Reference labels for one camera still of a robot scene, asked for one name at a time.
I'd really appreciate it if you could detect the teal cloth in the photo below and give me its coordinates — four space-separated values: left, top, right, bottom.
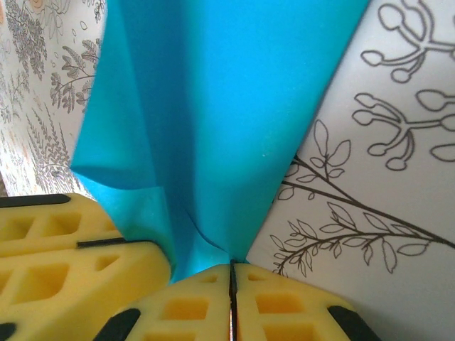
70 0 373 285

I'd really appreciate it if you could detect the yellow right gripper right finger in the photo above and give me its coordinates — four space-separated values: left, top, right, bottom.
232 262 384 341

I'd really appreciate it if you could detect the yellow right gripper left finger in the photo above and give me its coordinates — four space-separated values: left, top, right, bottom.
95 264 232 341

